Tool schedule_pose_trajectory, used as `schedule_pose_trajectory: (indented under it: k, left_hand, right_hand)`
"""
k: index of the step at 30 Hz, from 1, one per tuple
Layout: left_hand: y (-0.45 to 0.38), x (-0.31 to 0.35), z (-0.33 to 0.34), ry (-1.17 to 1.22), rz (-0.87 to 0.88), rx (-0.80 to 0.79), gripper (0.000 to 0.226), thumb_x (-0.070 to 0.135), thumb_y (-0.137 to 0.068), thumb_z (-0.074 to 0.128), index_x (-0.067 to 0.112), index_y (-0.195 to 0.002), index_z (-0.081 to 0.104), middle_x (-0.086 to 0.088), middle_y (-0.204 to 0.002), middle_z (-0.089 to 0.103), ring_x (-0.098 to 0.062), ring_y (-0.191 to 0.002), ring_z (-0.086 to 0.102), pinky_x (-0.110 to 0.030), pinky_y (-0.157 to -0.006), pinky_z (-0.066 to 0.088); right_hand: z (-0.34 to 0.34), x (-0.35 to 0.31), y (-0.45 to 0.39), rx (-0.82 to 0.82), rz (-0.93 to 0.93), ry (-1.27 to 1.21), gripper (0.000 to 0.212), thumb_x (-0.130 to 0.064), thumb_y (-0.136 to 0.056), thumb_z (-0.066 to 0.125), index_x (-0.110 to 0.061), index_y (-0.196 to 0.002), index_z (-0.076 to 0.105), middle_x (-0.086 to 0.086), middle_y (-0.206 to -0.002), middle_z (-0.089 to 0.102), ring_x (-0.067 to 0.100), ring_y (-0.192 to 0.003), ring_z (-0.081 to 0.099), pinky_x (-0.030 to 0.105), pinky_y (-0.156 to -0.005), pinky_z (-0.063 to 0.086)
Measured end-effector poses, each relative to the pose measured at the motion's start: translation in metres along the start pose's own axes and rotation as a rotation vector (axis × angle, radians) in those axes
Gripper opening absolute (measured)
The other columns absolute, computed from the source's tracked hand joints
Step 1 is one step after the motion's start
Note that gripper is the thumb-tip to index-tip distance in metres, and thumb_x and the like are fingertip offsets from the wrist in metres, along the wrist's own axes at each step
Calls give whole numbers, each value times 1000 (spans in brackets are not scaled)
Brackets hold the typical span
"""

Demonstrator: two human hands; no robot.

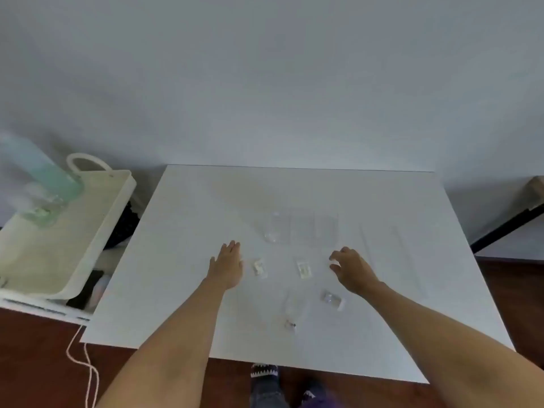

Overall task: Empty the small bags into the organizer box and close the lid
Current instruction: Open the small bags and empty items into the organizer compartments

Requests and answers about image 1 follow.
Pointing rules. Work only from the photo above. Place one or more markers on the person's right forearm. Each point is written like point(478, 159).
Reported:
point(446, 348)

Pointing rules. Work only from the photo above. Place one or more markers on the white plastic cart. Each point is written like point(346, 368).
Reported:
point(63, 250)

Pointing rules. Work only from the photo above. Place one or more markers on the black slanted desk leg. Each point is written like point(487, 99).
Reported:
point(505, 229)

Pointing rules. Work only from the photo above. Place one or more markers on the person's right purple sock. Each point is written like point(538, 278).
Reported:
point(314, 397)

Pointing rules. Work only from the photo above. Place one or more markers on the transparent box lid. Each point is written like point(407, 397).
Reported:
point(391, 259)

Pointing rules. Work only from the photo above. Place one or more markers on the clear compartment organizer box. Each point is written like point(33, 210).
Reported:
point(304, 229)

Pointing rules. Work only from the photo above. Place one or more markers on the black bag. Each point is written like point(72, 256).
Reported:
point(123, 225)

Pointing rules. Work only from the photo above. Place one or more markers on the small clear plastic bag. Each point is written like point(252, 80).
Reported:
point(259, 267)
point(304, 269)
point(332, 300)

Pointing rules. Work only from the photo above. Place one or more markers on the person's left patterned sock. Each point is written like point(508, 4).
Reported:
point(264, 382)

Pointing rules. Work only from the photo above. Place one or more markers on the person's left hand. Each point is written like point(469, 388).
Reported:
point(225, 267)

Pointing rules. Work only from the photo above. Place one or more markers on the person's left forearm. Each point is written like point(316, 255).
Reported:
point(178, 348)

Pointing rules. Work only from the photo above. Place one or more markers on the long clear bag dark beads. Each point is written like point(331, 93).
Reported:
point(293, 312)

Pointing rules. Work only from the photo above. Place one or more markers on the green translucent bottle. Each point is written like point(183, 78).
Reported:
point(38, 182)

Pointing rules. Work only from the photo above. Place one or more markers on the person's right hand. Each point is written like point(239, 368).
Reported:
point(355, 271)

